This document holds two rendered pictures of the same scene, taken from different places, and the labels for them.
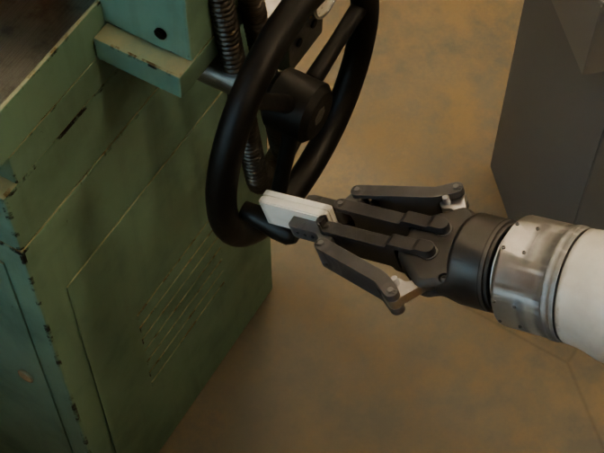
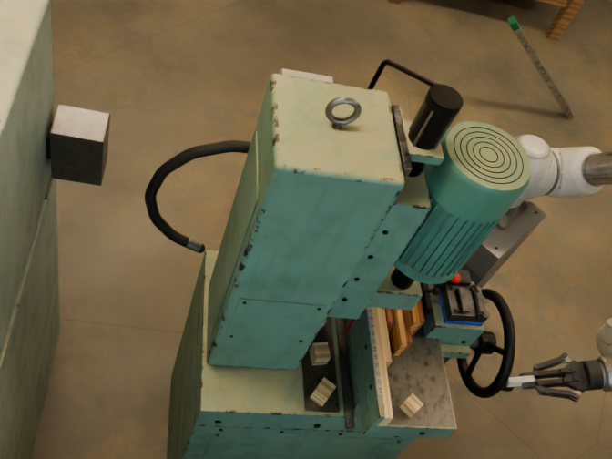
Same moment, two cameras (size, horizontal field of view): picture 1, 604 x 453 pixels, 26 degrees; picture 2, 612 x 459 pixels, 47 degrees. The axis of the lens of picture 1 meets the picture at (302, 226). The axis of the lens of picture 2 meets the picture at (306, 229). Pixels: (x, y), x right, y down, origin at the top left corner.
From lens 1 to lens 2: 145 cm
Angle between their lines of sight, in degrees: 31
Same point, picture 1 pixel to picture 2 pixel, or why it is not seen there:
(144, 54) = (454, 350)
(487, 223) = (595, 365)
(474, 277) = (600, 382)
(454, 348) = not seen: hidden behind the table
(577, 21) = (477, 262)
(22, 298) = (398, 447)
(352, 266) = (559, 392)
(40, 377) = not seen: outside the picture
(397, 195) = (550, 363)
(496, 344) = not seen: hidden behind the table
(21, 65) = (441, 374)
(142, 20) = (456, 340)
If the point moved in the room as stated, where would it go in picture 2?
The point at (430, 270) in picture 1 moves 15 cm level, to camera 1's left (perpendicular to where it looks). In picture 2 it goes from (582, 384) to (545, 411)
